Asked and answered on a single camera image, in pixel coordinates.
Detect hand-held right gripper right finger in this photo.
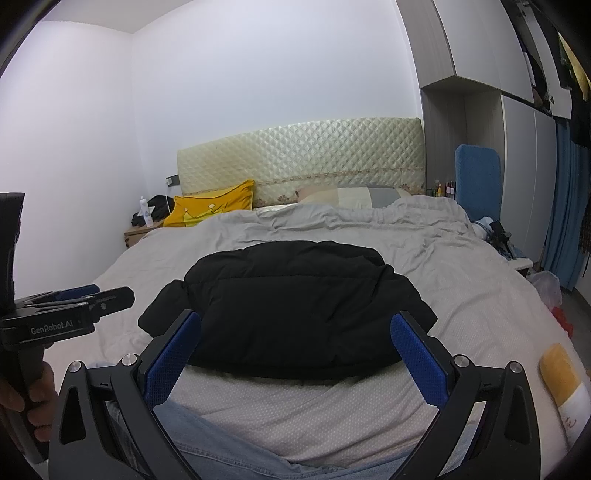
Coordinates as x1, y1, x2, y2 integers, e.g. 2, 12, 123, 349
390, 311, 555, 480

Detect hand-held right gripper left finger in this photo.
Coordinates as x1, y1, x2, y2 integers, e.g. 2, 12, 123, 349
48, 309, 202, 480

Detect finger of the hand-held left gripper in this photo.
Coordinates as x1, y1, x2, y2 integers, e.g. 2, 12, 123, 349
28, 284, 101, 306
85, 286, 136, 320

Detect black puffer jacket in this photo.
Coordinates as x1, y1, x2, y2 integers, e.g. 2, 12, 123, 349
137, 240, 438, 381

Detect person's left hand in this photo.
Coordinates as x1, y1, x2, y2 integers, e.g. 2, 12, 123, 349
0, 361, 58, 430

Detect wooden nightstand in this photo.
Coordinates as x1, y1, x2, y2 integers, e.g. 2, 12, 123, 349
123, 219, 167, 250

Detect black and white bag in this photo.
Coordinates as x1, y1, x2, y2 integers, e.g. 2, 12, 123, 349
131, 195, 178, 227

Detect person's blue jeans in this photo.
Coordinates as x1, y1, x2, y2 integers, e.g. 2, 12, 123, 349
104, 399, 481, 480

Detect white dotted bed sheet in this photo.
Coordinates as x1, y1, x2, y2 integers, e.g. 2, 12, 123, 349
41, 323, 578, 467

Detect yellow crown print pillow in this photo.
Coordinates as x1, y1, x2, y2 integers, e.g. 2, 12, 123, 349
164, 179, 256, 228

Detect yellow and white plush cushion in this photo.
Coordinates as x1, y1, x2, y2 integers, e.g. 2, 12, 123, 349
539, 344, 585, 450

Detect clear plastic bag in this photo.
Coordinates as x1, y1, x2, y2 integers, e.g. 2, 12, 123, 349
526, 271, 563, 310

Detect red cloth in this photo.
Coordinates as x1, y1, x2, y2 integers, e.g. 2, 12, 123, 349
551, 307, 573, 337

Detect black tripod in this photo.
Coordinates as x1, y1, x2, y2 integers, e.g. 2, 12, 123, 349
487, 220, 515, 257

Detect row of small bottles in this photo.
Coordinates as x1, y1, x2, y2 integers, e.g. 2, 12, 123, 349
427, 180, 458, 199

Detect patchwork pillow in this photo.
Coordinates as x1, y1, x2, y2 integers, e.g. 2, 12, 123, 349
295, 185, 413, 210

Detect blue curtain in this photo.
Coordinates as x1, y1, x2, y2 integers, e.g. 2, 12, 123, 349
545, 120, 591, 291

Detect cream quilted headboard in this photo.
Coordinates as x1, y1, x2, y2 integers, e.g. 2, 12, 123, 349
177, 117, 426, 209

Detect white wardrobe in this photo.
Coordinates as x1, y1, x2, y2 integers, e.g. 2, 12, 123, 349
397, 0, 568, 278

